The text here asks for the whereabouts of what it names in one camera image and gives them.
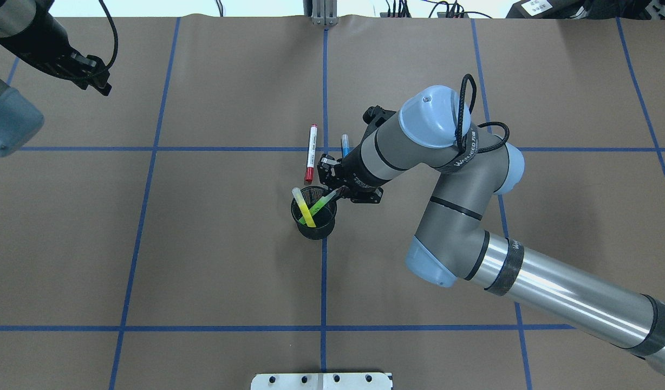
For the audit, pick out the aluminium frame post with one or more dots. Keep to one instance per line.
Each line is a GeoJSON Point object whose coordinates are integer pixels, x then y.
{"type": "Point", "coordinates": [322, 12]}

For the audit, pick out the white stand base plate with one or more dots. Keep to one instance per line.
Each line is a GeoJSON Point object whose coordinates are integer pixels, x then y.
{"type": "Point", "coordinates": [336, 380]}

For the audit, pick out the green highlighter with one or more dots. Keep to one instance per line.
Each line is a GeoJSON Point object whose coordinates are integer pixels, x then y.
{"type": "Point", "coordinates": [319, 205]}

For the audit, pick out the yellow highlighter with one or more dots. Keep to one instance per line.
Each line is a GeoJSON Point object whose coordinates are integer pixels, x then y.
{"type": "Point", "coordinates": [303, 207]}

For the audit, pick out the black mesh pen cup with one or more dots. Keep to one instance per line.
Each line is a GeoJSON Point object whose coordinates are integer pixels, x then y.
{"type": "Point", "coordinates": [323, 217]}

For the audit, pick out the red white marker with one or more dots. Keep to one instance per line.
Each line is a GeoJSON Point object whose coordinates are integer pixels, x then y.
{"type": "Point", "coordinates": [311, 154]}

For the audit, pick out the blue highlighter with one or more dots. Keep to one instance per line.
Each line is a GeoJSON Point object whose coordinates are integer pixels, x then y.
{"type": "Point", "coordinates": [345, 145]}

